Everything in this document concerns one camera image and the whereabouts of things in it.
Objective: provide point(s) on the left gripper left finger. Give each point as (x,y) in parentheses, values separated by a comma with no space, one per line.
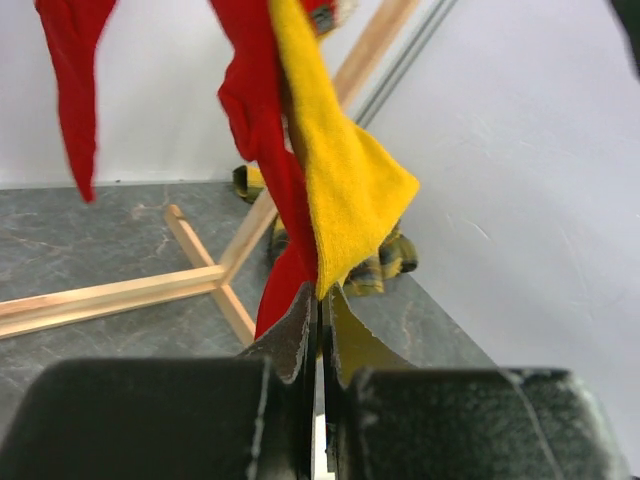
(250,416)

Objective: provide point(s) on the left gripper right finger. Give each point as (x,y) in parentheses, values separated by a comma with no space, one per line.
(387,418)

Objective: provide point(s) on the yellow sock with reindeer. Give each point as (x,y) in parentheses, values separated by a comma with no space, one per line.
(356,190)

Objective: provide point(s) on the red sock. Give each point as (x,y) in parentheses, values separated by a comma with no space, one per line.
(72,30)
(251,97)

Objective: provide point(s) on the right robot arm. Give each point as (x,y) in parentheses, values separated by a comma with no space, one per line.
(627,13)

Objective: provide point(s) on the yellow plaid shirt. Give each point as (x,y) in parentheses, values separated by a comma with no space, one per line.
(396,255)

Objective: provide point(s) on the wooden hanger stand frame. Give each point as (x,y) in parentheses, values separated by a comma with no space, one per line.
(32,314)

